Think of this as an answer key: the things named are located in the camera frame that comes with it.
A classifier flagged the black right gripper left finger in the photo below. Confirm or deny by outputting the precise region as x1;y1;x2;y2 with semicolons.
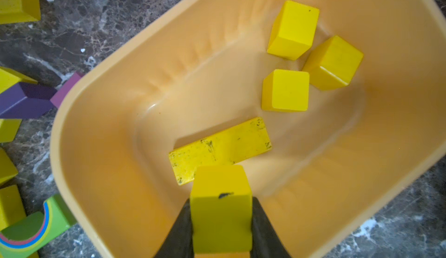
154;199;194;258

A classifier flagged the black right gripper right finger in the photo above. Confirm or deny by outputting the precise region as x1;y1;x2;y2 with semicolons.
250;197;291;258

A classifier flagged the yellow cube block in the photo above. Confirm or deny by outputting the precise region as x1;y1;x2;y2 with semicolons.
267;0;320;60
303;36;364;91
261;69;310;112
189;165;253;254

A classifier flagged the green rainbow arch block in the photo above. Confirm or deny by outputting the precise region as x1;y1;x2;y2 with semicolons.
1;194;77;258

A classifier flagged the yellow plastic tray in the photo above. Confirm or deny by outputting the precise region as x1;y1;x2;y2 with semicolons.
50;0;446;258

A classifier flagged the long speckled yellow block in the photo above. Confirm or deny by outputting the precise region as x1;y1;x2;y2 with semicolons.
0;148;18;186

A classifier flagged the purple cube block far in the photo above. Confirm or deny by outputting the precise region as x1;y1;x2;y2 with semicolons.
50;72;83;109

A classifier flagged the small purple block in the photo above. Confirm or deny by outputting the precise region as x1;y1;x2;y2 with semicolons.
1;82;57;119

